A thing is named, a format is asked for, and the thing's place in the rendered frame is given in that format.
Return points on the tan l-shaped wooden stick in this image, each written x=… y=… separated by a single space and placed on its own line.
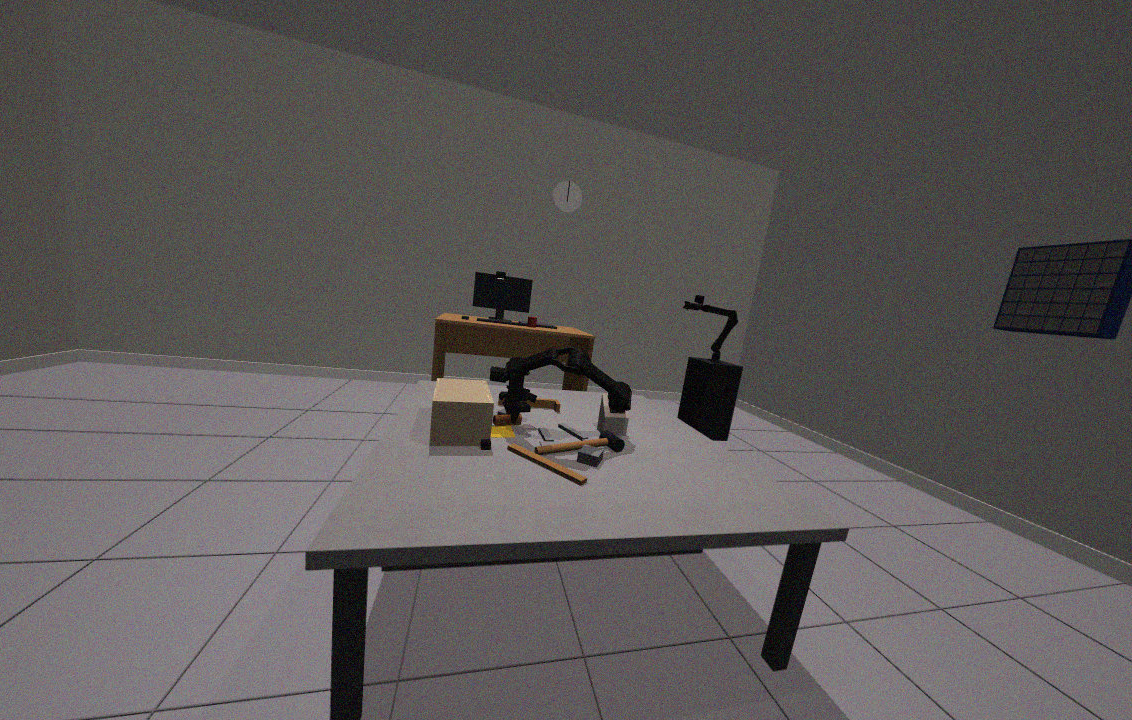
x=540 y=403

